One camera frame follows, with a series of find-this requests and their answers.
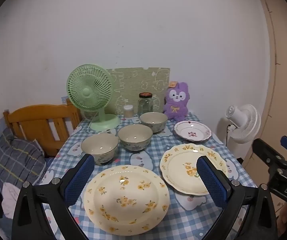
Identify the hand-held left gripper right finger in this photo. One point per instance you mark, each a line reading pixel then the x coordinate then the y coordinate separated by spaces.
pixel 212 182

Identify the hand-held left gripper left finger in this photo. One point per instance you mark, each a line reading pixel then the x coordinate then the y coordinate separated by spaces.
pixel 79 180

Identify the beige floral ceramic bowl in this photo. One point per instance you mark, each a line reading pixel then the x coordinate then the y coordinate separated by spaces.
pixel 98 146
pixel 153 120
pixel 134 135

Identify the scalloped yellow floral plate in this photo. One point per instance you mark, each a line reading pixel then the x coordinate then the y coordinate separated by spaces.
pixel 178 162

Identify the round yellow floral deep plate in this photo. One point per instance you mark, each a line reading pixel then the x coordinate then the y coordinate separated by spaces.
pixel 126 200

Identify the small white red-print plate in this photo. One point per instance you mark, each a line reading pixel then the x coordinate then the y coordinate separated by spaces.
pixel 192 130

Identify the white standing fan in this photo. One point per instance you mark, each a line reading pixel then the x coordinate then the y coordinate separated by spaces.
pixel 246 122

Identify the beige door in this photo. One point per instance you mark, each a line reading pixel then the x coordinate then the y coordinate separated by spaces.
pixel 286 80

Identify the blue checked tablecloth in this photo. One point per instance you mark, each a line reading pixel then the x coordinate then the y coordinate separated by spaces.
pixel 156 152

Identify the grey plaid pillow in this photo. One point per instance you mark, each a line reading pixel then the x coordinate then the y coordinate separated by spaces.
pixel 18 157

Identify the white cloth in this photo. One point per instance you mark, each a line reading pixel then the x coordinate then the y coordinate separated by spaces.
pixel 11 197

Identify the wooden bed headboard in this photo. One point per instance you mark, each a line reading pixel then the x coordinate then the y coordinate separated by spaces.
pixel 33 120

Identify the cotton swab container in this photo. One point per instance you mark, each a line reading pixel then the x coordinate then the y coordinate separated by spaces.
pixel 128 112

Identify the purple plush toy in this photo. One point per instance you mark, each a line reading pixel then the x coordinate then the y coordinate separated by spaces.
pixel 176 102

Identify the green desk fan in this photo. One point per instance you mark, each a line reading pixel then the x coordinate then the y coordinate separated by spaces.
pixel 88 92

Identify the glass jar with black lid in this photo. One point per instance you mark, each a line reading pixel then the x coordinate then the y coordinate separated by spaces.
pixel 145 105

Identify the green cartoon-print mat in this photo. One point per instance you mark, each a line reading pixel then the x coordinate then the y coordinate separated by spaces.
pixel 133 80

